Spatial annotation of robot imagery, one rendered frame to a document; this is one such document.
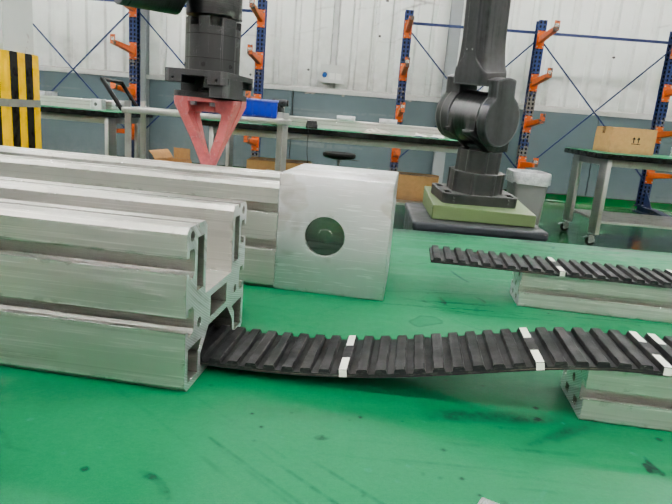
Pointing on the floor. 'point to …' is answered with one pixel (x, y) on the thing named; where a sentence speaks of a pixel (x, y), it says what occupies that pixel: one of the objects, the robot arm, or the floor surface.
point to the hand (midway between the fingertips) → (208, 159)
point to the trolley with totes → (257, 113)
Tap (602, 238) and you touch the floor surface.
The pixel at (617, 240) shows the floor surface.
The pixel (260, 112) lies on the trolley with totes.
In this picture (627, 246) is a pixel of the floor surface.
